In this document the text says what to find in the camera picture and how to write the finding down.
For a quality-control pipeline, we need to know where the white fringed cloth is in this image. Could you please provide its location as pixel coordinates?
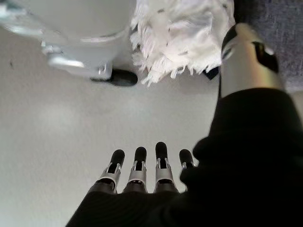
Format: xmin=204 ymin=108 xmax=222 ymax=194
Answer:
xmin=129 ymin=0 xmax=237 ymax=87

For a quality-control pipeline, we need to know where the grey fabric armchair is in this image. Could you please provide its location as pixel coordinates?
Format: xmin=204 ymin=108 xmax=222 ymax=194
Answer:
xmin=233 ymin=0 xmax=303 ymax=94

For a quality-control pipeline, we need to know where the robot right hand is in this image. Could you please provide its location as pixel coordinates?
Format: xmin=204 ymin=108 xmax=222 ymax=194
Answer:
xmin=66 ymin=22 xmax=303 ymax=227

